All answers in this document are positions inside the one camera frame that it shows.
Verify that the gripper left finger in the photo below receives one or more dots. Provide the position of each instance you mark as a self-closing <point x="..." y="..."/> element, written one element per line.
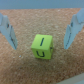
<point x="8" y="30"/>

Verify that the yellow block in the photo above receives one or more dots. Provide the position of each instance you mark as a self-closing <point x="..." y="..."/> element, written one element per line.
<point x="41" y="46"/>

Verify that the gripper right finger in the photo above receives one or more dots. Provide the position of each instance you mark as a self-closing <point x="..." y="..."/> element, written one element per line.
<point x="72" y="30"/>

